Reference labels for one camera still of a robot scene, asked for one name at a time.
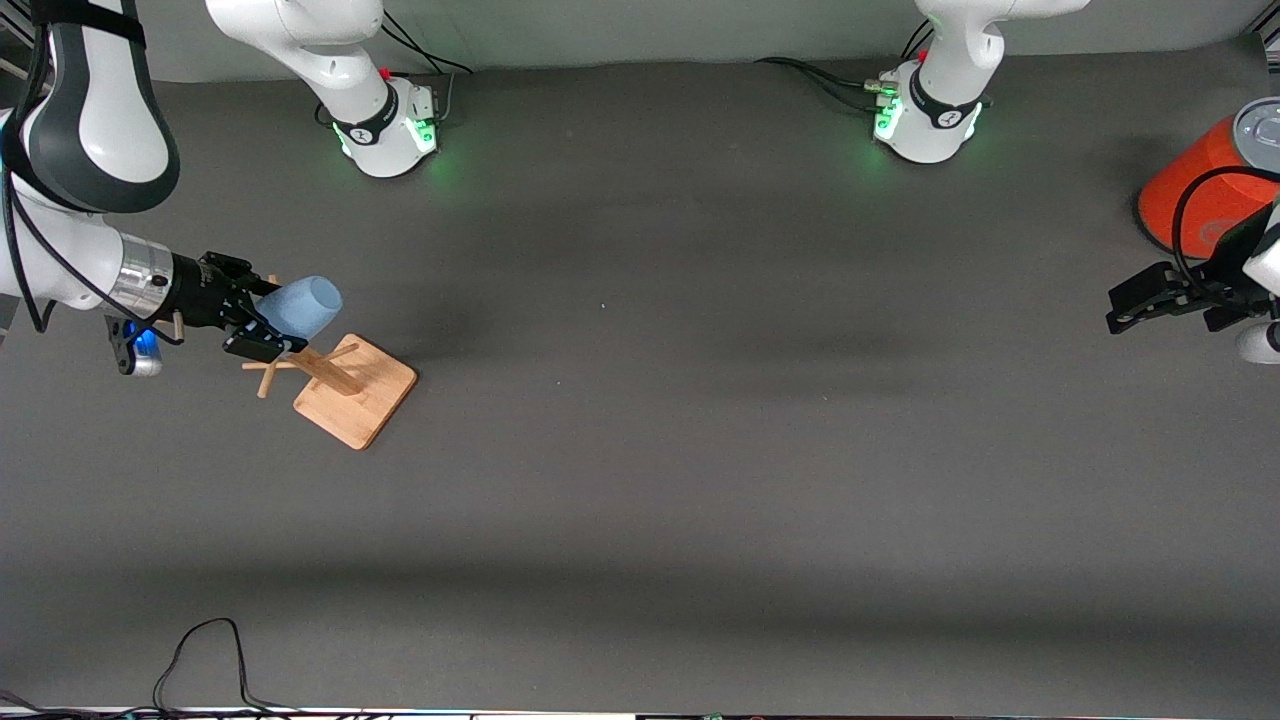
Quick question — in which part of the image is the wooden cup rack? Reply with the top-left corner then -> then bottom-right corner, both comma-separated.
172,272 -> 419,451

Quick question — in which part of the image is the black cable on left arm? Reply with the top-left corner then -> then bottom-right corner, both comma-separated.
1172,165 -> 1280,291

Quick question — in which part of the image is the aluminium frame rail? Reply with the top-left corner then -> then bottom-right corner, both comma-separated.
0,0 -> 41,81

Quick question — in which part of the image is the dark grey table mat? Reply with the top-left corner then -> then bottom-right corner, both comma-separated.
0,35 -> 1280,716

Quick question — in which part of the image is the black looped cable on mat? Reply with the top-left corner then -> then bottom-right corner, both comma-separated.
0,618 -> 421,720

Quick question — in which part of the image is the black cable at right base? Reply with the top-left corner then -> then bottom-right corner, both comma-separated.
380,10 -> 474,126

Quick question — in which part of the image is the light blue cup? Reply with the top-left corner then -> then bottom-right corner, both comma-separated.
255,275 -> 343,341

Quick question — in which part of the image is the black cable at left base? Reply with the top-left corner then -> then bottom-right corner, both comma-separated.
755,18 -> 936,113

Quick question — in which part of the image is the orange cylinder with grey lid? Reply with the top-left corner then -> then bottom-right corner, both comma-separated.
1138,97 -> 1280,263

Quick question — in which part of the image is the black cable at base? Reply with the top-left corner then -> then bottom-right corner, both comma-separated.
380,10 -> 474,126
755,18 -> 936,113

